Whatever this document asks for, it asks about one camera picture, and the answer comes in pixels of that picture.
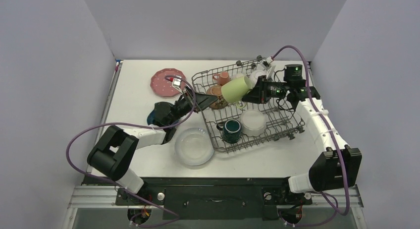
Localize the brown floral mug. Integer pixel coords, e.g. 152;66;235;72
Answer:
206;85;228;109

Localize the light green mug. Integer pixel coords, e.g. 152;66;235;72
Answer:
221;76;254;109

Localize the small white cup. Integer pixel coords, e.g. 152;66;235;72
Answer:
230;73;245;80

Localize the small orange cup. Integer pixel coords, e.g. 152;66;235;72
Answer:
212;71;230;86

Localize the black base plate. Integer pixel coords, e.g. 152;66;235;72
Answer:
82;176;320;222

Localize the blue leaf-shaped plate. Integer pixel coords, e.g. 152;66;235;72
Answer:
147;102;179;127

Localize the white fluted bowl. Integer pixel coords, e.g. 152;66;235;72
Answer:
240;110;266;137

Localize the white deep plate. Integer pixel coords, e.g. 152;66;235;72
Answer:
174;127;215;167

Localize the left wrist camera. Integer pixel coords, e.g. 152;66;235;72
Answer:
169;76;183;92

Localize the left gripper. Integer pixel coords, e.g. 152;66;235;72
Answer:
168;87;218;126

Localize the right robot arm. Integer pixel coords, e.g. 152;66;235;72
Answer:
242;64;362;203

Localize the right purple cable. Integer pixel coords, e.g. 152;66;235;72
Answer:
269;45;351;228

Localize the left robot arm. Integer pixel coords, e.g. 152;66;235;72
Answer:
87;93;218;204

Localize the white round bowl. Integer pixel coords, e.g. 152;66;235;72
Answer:
249;70;267;87

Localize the aluminium rail frame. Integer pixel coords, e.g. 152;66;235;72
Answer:
64;186;368;229

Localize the dark green mug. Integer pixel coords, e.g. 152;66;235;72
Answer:
216;119;242;144

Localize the grey wire dish rack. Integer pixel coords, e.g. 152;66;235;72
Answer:
192;56;305;153

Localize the pink polka dot plate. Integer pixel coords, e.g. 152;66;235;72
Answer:
150;68;186;98

